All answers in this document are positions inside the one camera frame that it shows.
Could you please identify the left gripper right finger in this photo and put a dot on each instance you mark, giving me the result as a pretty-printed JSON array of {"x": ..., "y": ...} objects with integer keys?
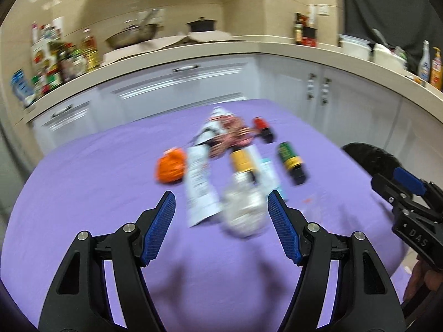
[{"x": 343, "y": 284}]

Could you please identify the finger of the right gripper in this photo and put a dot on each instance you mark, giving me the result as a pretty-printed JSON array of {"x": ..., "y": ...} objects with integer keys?
[
  {"x": 413, "y": 184},
  {"x": 397, "y": 196}
]

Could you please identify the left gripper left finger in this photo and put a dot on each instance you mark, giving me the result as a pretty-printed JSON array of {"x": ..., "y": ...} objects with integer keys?
[{"x": 77, "y": 299}]

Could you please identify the green small bottle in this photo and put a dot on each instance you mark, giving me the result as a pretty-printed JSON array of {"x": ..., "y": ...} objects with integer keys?
[{"x": 293, "y": 163}]

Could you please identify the white teal tube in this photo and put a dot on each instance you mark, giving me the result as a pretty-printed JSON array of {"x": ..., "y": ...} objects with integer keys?
[{"x": 268, "y": 178}]

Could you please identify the red small bottle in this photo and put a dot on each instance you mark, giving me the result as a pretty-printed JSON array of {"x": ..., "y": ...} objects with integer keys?
[{"x": 263, "y": 129}]

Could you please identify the white plastic bag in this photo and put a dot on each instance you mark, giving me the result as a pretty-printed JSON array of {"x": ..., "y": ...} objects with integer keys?
[{"x": 243, "y": 207}]

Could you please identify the yellow label small bottle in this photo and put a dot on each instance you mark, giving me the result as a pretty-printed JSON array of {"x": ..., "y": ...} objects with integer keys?
[{"x": 242, "y": 162}]

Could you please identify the white printed wipes packet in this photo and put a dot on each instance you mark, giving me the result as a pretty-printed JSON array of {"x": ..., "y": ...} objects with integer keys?
[{"x": 201, "y": 197}]

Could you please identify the red checkered ribbon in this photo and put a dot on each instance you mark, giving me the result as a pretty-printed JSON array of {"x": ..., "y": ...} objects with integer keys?
[{"x": 237, "y": 134}]

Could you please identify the small orange bag ball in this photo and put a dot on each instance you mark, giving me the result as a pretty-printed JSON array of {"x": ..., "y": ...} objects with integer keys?
[{"x": 171, "y": 166}]

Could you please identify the silver printed snack wrapper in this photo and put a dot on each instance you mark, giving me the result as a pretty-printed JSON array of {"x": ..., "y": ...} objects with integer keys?
[{"x": 212, "y": 128}]

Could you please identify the black trash bin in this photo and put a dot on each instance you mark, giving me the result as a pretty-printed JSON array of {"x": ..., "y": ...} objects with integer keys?
[{"x": 373, "y": 159}]

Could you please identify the white kitchen cabinets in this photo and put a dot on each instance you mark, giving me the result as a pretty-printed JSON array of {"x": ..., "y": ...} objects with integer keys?
[{"x": 343, "y": 106}]

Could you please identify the person's right hand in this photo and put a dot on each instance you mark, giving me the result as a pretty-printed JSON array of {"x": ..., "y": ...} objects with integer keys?
[{"x": 422, "y": 274}]

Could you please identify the orange dish soap bottle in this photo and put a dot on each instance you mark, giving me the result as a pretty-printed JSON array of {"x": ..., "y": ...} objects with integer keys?
[{"x": 436, "y": 70}]

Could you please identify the white spray bottle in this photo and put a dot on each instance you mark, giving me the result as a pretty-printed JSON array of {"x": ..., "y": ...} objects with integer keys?
[{"x": 424, "y": 64}]

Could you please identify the white rectangular container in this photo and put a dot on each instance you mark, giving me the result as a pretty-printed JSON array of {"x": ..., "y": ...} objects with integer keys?
[{"x": 384, "y": 57}]

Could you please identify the white food container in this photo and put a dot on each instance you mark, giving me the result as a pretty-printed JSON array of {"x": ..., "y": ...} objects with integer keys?
[{"x": 355, "y": 47}]

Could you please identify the purple tablecloth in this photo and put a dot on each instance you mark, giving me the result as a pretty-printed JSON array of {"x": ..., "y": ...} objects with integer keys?
[{"x": 203, "y": 278}]

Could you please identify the red black box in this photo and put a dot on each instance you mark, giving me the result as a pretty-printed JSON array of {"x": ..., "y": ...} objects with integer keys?
[{"x": 309, "y": 36}]

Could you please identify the black curtain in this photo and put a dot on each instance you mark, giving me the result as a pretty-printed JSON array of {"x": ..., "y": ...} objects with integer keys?
[{"x": 403, "y": 23}]

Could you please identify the dark sauce bottle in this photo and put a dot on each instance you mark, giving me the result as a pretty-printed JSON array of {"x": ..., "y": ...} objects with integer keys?
[{"x": 298, "y": 29}]

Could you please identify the blue white bag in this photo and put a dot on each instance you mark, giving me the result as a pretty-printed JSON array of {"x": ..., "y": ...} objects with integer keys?
[{"x": 22, "y": 89}]

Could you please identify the black pot with lid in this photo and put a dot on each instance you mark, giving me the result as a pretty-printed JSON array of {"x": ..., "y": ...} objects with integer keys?
[{"x": 202, "y": 24}]

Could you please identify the cooking oil bottle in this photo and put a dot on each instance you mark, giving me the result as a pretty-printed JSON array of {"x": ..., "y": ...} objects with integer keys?
[{"x": 90, "y": 51}]

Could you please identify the steel wok pan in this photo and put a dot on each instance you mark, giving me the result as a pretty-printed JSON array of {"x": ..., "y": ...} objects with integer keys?
[{"x": 136, "y": 31}]

